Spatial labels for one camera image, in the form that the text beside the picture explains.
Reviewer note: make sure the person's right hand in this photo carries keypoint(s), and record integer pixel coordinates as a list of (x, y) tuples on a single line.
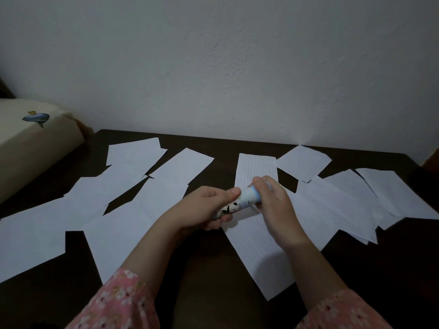
[(277, 215)]

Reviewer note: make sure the person's left hand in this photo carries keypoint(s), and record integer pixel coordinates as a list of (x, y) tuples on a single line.
[(195, 212)]

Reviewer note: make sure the white panda print glue stick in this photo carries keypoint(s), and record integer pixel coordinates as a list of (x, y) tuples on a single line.
[(240, 202)]

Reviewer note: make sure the white paper sheets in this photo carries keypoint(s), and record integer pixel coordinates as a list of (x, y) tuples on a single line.
[(133, 157)]

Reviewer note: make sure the person's right forearm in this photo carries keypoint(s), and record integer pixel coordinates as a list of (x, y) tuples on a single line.
[(315, 277)]

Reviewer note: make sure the person's left forearm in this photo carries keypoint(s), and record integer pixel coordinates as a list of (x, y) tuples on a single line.
[(147, 256)]

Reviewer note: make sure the brown wooden furniture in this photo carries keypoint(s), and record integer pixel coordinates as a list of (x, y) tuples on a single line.
[(434, 162)]

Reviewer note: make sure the beige mattress with whale print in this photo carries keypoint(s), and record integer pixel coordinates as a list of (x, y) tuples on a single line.
[(31, 150)]

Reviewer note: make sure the dark brown curtain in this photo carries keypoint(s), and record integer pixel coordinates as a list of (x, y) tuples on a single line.
[(4, 92)]

